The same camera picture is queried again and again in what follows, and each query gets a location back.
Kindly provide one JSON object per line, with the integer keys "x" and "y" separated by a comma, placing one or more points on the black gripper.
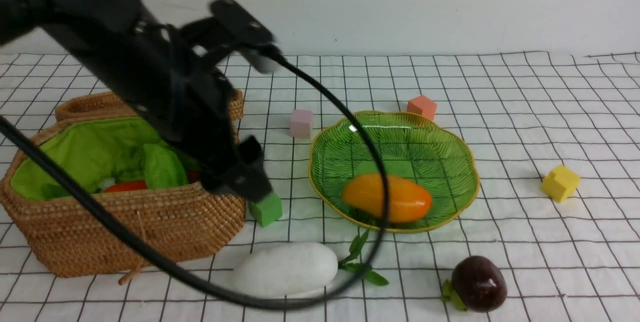
{"x": 186, "y": 99}

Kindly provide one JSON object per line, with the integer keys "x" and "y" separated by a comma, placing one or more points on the green toy cucumber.
{"x": 162, "y": 168}

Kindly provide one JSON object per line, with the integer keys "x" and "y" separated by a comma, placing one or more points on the white toy radish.
{"x": 295, "y": 268}

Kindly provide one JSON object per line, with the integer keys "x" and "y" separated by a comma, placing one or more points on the orange toy carrot with leaves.
{"x": 192, "y": 176}

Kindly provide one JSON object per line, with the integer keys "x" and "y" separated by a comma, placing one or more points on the orange yellow toy mango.
{"x": 409, "y": 201}

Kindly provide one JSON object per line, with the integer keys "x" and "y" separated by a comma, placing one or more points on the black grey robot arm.
{"x": 96, "y": 32}

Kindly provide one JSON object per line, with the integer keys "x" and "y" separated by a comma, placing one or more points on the green foam cube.
{"x": 266, "y": 211}

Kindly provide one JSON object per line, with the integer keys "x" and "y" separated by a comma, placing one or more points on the pink foam cube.
{"x": 301, "y": 124}

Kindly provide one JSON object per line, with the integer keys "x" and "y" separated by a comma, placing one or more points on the woven rattan basket green lining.
{"x": 182, "y": 223}

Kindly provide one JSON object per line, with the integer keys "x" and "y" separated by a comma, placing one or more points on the green glass leaf plate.
{"x": 410, "y": 146}

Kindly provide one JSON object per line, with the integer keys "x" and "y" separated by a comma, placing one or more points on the orange foam cube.
{"x": 423, "y": 106}

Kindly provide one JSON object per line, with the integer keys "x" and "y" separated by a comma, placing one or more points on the white checkered tablecloth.
{"x": 522, "y": 114}

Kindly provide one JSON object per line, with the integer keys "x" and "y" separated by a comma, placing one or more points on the dark purple toy mangosteen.
{"x": 475, "y": 285}

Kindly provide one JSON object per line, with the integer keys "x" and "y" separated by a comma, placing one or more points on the yellow foam cube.
{"x": 560, "y": 183}

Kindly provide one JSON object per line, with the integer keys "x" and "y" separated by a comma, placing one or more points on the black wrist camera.
{"x": 229, "y": 29}

